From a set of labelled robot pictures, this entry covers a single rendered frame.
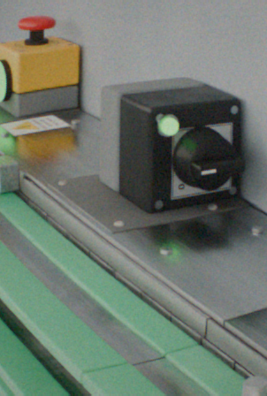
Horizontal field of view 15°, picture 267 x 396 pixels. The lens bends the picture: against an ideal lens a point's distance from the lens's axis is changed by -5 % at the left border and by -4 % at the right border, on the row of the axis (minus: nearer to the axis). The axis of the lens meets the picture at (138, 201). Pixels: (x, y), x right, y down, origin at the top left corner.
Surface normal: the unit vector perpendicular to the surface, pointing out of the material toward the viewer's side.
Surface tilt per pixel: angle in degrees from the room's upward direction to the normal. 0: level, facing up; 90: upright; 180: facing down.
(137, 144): 0
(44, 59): 90
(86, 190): 90
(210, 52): 0
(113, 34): 0
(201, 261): 90
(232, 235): 90
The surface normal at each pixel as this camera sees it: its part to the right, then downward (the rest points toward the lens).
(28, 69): 0.48, 0.32
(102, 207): 0.01, -0.93
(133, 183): -0.88, 0.16
